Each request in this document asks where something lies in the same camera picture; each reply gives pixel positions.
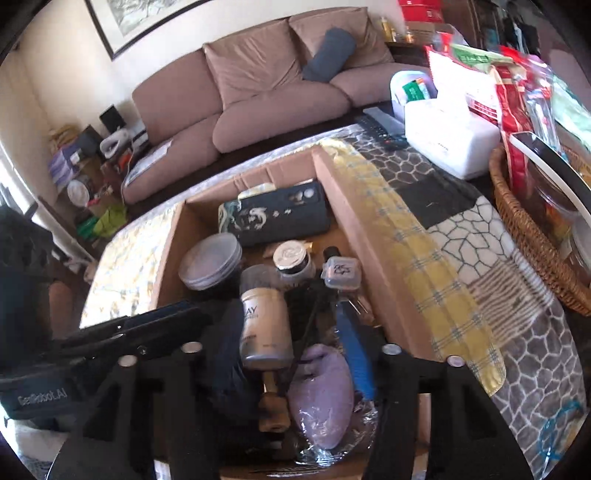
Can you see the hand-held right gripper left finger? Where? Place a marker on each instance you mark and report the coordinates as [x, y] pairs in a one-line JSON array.
[[228, 360]]

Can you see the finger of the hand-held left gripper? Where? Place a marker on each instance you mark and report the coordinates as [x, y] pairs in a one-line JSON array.
[[147, 334], [138, 317]]

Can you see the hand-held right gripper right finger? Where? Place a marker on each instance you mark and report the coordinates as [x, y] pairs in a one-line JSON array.
[[355, 355]]

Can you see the Olay lotion bottle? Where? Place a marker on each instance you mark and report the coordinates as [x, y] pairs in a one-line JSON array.
[[265, 327]]

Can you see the purple sponge pads pack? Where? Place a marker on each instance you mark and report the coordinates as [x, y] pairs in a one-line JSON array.
[[323, 401]]

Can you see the cardboard box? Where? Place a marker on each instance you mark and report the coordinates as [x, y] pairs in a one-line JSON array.
[[360, 230]]

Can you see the black printed phone case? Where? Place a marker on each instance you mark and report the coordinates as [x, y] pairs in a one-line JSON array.
[[277, 217]]

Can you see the wooden chair with brown cushion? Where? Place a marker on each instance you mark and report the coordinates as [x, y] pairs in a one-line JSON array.
[[62, 304]]

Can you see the small clear plastic case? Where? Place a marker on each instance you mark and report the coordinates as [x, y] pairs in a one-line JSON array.
[[341, 272]]

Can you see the round tin with clear lid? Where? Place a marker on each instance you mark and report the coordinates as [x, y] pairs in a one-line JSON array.
[[210, 261]]

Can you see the green bag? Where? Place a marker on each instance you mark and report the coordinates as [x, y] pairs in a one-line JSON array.
[[104, 221]]

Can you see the yellow plaid cloth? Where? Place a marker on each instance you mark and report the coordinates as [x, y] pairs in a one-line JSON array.
[[415, 258]]

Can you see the dark jar with silver lid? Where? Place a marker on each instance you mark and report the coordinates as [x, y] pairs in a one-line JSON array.
[[291, 256]]

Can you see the round printed tin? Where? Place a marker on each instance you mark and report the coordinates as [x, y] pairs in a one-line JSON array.
[[79, 193]]

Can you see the papers on sofa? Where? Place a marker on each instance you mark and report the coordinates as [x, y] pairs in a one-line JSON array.
[[147, 161]]

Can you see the stack of purple boxes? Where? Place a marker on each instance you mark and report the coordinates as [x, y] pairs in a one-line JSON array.
[[64, 164]]

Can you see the black speaker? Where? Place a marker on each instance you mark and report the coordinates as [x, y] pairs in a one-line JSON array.
[[111, 117]]

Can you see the wicker basket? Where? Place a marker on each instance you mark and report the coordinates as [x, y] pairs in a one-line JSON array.
[[521, 230]]

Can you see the brown sofa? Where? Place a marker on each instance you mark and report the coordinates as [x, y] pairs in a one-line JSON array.
[[184, 101]]

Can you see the black remote control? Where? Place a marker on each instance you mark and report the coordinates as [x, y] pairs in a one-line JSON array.
[[385, 119], [376, 134]]

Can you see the white tissue box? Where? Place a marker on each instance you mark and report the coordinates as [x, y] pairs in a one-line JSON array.
[[448, 138]]

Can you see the white plastic container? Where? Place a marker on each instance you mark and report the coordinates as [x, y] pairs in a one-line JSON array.
[[401, 99]]

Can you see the brown sofa cushion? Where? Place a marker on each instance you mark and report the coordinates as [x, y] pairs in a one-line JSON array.
[[249, 64], [369, 41]]

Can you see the framed picture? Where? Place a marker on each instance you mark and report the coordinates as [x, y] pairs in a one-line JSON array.
[[138, 18]]

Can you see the pile of snack packets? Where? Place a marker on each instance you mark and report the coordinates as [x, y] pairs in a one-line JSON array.
[[471, 78]]

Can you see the blue-grey pillow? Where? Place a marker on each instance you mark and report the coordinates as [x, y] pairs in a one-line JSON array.
[[328, 55]]

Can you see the red box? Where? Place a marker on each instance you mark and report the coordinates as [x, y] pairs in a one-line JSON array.
[[420, 9]]

